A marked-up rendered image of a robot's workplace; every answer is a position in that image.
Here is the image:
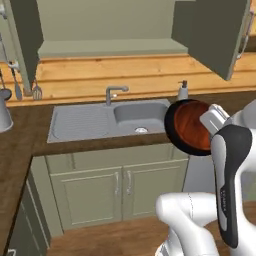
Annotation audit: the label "grey sink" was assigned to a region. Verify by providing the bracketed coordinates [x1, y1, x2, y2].
[46, 98, 175, 145]

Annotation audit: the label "black bowl with red-brown inside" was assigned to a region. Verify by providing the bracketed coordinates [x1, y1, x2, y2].
[163, 98, 215, 157]

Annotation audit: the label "white dishwasher front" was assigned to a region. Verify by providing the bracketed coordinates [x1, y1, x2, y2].
[182, 154, 218, 194]

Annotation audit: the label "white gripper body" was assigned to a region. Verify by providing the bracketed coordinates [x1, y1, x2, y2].
[199, 103, 231, 137]

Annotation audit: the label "open green wall cabinet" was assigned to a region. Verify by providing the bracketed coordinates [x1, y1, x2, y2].
[35, 0, 190, 60]

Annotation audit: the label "green side base cabinets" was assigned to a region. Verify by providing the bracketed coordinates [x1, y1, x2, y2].
[5, 171, 52, 256]

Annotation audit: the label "grey wall cabinet door handle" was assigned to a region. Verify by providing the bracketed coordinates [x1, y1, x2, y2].
[235, 9, 256, 61]

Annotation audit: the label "hanging grey spoon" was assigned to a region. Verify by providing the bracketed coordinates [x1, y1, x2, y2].
[8, 59, 24, 102]

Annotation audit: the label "white soap dispenser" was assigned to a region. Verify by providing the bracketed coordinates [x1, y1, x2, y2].
[176, 79, 190, 102]

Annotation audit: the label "hanging grey whisk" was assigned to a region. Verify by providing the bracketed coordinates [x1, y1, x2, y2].
[31, 77, 44, 101]

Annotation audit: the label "green base cabinet door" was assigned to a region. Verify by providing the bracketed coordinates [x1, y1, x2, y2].
[49, 166, 123, 232]
[122, 158, 190, 222]

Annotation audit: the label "hanging dark ladle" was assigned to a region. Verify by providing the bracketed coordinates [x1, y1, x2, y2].
[0, 66, 13, 102]

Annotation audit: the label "green wall cabinet door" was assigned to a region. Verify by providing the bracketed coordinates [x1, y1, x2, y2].
[2, 0, 45, 98]
[171, 0, 253, 82]

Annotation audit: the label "grey tap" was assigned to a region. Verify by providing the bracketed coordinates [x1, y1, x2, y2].
[105, 85, 130, 107]

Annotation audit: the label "grey base cabinet door handle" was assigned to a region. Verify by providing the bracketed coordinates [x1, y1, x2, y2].
[125, 170, 133, 197]
[113, 171, 121, 197]

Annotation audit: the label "green false drawer panel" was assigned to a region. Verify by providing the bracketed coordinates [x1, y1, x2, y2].
[44, 142, 190, 175]

